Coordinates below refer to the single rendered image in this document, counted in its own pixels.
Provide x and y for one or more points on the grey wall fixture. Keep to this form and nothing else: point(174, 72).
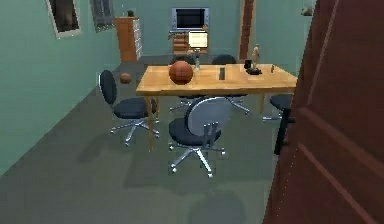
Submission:
point(307, 11)

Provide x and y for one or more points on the tan figure statue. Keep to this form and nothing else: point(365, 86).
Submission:
point(254, 60)

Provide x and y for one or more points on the white framed dark picture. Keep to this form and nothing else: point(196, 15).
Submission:
point(64, 16)

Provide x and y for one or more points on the grey television set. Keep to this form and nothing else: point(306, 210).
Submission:
point(190, 19)

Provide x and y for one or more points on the black office chair grey back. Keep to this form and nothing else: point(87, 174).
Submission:
point(200, 130)

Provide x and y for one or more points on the grey framed picture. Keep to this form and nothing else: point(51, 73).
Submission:
point(102, 14)

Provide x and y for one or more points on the small dark pot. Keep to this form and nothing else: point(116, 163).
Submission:
point(130, 13)

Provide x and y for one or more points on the wooden table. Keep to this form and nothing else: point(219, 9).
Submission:
point(213, 81)

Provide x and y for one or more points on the small orange basketball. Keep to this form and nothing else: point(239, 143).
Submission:
point(125, 78)

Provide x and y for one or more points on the wooden television stand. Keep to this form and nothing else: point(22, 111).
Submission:
point(181, 43)

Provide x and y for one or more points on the white box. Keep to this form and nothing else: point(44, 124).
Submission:
point(198, 39)

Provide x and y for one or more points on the wooden chest of drawers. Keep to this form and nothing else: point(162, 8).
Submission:
point(128, 38)

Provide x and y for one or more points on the small dark pepper shaker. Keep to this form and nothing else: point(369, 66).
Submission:
point(272, 69)

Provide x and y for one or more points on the dark red room door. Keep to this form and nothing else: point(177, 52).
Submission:
point(340, 126)

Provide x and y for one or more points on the brown room door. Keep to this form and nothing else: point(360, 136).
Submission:
point(247, 29)

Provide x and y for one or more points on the clear glass bottle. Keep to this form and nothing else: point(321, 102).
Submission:
point(197, 60)

